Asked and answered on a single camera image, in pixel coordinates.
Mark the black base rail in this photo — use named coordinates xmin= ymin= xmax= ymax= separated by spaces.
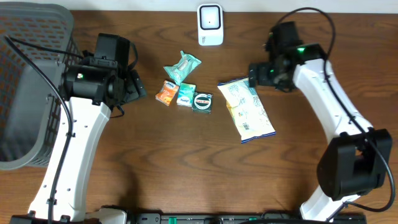
xmin=102 ymin=205 xmax=368 ymax=224

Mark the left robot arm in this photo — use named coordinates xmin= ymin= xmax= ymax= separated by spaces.
xmin=10 ymin=65 xmax=145 ymax=224

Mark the white barcode scanner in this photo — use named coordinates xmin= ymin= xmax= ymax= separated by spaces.
xmin=197 ymin=3 xmax=224 ymax=46

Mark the dark green round-label pack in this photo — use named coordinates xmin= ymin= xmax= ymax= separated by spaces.
xmin=192 ymin=92 xmax=213 ymax=114

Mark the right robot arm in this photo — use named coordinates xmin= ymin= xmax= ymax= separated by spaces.
xmin=249 ymin=44 xmax=395 ymax=222

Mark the teal crinkled snack pack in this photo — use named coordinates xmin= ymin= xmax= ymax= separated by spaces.
xmin=164 ymin=50 xmax=201 ymax=85

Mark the orange Kleenex tissue pack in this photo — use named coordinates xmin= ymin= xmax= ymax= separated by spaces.
xmin=155 ymin=80 xmax=179 ymax=106

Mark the large yellow wipes pack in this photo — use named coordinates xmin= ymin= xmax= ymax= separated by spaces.
xmin=217 ymin=77 xmax=276 ymax=144

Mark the dark grey plastic basket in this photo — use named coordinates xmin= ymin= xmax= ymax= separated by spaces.
xmin=1 ymin=2 xmax=80 ymax=170

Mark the teal Kleenex tissue pack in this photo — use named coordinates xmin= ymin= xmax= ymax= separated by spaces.
xmin=177 ymin=83 xmax=196 ymax=108

